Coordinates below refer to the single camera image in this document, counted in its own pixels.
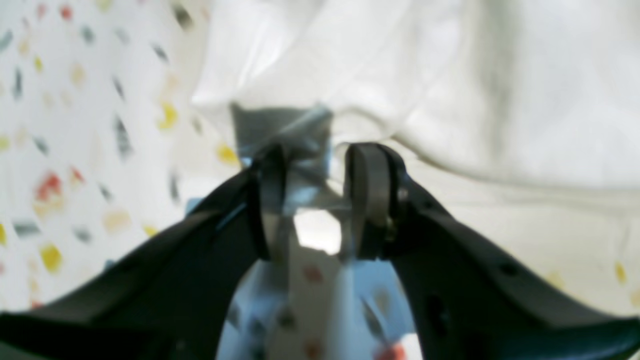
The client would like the white printed T-shirt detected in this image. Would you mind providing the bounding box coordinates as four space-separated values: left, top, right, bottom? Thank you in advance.
190 0 640 316

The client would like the terrazzo pattern tablecloth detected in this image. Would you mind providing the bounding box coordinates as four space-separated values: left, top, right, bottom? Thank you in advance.
0 0 640 360

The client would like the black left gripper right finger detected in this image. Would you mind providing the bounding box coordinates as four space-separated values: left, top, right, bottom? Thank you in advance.
344 143 639 360

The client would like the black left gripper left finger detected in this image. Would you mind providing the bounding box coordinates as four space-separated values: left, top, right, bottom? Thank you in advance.
1 145 287 360

